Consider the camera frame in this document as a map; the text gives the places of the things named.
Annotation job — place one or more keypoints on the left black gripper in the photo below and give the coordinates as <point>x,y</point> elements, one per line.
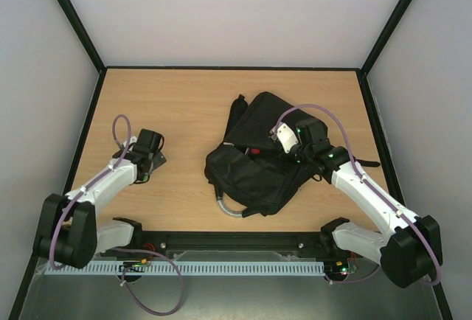
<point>159,159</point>

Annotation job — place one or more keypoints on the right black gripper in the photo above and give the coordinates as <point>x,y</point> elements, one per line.
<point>295,155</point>

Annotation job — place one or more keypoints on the black student backpack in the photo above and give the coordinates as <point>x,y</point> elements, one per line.
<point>248,185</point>

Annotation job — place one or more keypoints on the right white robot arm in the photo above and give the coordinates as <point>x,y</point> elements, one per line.
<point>404,246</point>

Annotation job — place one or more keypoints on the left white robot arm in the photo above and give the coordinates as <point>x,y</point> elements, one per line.
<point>67,228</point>

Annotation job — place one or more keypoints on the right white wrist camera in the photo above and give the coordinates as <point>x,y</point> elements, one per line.
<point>285,136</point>

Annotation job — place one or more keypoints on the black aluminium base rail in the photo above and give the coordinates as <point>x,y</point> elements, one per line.
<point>236,240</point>

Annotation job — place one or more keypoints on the black enclosure frame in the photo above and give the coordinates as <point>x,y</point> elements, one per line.
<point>372,113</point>

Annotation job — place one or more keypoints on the light blue slotted cable duct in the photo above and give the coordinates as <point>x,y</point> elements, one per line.
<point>195,268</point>

